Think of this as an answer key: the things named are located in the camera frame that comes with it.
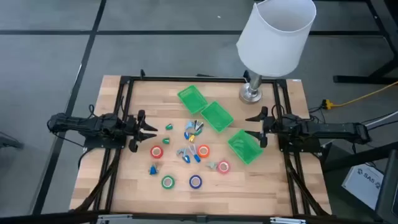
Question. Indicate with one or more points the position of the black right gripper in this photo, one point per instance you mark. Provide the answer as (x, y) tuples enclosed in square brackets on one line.
[(271, 126)]

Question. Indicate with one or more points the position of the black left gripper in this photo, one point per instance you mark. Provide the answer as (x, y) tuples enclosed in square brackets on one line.
[(134, 127)]

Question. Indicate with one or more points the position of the red tape roll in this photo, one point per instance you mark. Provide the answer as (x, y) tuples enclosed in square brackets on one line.
[(152, 152)]

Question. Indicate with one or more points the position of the green mini stapler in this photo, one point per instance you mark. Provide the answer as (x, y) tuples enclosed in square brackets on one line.
[(165, 141), (198, 132), (169, 127)]

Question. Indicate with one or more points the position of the grey staple remover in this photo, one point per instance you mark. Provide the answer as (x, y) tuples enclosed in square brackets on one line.
[(181, 152)]

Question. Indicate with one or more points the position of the blue mini stapler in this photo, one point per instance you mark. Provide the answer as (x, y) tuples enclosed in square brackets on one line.
[(186, 160), (186, 135), (197, 158)]

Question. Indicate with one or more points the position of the light blue staple remover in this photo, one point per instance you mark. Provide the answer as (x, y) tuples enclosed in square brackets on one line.
[(189, 125)]

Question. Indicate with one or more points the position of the black staple remover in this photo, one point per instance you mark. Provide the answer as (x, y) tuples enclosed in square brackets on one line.
[(198, 125)]

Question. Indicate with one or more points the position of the green tape roll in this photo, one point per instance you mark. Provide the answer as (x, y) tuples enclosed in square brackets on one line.
[(163, 182)]

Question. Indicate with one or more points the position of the orange tape roll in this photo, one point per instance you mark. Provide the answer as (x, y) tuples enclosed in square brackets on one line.
[(198, 151)]

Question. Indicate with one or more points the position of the pink tape roll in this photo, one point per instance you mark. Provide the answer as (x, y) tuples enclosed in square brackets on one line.
[(218, 167)]

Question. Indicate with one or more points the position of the beige staple remover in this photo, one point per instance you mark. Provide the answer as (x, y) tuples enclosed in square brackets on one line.
[(212, 165)]

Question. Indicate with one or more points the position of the violet-blue tape roll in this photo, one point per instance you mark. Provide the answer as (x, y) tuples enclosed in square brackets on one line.
[(190, 182)]

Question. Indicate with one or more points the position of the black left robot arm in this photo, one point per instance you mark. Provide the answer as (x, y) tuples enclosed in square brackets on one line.
[(77, 124)]

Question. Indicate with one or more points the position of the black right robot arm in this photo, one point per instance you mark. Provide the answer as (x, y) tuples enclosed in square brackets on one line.
[(326, 127)]

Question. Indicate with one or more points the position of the green plastic basket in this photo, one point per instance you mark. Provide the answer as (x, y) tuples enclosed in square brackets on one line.
[(217, 116), (245, 147), (192, 99)]

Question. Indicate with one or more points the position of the white shade silver table lamp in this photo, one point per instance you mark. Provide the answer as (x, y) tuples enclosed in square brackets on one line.
[(273, 40)]

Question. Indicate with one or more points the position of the black desk bar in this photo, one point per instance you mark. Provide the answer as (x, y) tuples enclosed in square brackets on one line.
[(348, 161)]

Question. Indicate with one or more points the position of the white cardboard box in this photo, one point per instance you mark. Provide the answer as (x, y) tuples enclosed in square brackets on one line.
[(360, 186)]

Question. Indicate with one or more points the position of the grey metal bar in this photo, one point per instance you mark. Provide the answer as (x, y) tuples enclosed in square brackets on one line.
[(382, 119)]

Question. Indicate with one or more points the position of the dark chair base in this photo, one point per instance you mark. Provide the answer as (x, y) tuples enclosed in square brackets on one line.
[(9, 143)]

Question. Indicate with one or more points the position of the black monitor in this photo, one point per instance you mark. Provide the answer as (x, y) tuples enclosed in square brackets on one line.
[(388, 193)]

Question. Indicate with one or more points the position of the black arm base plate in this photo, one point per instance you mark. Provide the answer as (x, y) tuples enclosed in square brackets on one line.
[(308, 147), (102, 143)]

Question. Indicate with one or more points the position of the black aluminium table frame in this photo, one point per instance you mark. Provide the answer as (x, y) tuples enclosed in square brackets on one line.
[(125, 79)]

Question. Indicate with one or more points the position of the silver metal bracket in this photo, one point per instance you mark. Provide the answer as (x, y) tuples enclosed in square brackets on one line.
[(287, 221), (115, 217)]

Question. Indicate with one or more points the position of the black desk frame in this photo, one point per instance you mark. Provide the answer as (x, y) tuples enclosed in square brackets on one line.
[(357, 79)]

